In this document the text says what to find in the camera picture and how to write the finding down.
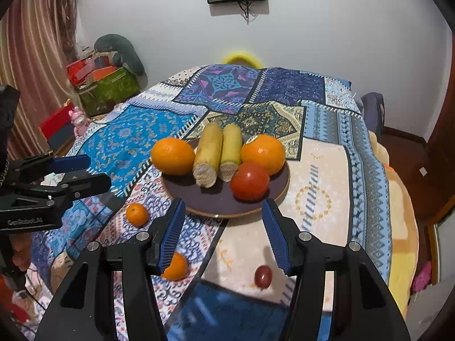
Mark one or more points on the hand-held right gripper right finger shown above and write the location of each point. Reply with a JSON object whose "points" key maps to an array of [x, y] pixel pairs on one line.
{"points": [[277, 241]]}

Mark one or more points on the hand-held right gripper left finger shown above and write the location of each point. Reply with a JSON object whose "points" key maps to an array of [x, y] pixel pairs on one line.
{"points": [[170, 241]]}

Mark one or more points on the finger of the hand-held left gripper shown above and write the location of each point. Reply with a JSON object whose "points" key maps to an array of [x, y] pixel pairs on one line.
{"points": [[71, 162], [92, 183]]}

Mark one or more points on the dark round plate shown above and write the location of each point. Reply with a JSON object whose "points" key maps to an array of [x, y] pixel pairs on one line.
{"points": [[213, 200]]}

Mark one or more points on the red tomato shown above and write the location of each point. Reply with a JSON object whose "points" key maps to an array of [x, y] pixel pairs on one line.
{"points": [[250, 181]]}

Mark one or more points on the plain orange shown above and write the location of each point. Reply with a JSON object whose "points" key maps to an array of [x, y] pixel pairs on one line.
{"points": [[172, 156]]}

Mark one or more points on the orange with sticker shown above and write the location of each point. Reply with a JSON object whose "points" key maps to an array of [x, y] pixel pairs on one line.
{"points": [[265, 154]]}

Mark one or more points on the yellow corn cob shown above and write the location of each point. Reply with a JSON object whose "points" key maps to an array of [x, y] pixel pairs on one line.
{"points": [[208, 152], [230, 151]]}

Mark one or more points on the small tangerine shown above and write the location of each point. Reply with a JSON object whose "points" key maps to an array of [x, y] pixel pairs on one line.
{"points": [[177, 266], [137, 215]]}

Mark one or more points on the flat red box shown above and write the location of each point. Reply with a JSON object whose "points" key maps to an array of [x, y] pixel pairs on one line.
{"points": [[57, 128]]}

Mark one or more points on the red grape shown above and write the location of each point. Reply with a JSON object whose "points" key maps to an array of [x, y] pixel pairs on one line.
{"points": [[263, 277]]}

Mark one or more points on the pink toy figure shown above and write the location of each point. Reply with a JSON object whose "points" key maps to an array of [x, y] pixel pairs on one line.
{"points": [[79, 122]]}

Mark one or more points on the blue patchwork blanket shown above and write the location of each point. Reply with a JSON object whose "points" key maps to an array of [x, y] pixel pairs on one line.
{"points": [[320, 184]]}

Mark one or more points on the green cardboard box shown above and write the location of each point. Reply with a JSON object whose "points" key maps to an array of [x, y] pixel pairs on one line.
{"points": [[110, 90]]}

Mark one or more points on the red gift box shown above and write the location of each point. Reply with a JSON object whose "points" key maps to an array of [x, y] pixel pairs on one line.
{"points": [[80, 71]]}

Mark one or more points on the orange flat box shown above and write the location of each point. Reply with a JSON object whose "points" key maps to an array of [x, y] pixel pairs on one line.
{"points": [[105, 74]]}

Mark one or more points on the striped brown curtain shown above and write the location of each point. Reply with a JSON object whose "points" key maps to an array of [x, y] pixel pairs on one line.
{"points": [[35, 60]]}

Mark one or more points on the grey plush toy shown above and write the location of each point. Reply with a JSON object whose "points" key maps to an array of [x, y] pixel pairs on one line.
{"points": [[122, 51]]}

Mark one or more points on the yellow fleece blanket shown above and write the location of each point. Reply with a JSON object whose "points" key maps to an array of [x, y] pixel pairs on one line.
{"points": [[400, 227]]}

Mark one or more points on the pink slipper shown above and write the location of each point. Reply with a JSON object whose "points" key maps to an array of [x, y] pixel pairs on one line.
{"points": [[422, 276]]}

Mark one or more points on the purple chair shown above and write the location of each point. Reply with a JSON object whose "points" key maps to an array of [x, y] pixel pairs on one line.
{"points": [[372, 112]]}

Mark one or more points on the white paper scrap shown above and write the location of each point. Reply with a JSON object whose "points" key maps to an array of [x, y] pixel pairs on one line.
{"points": [[423, 171]]}

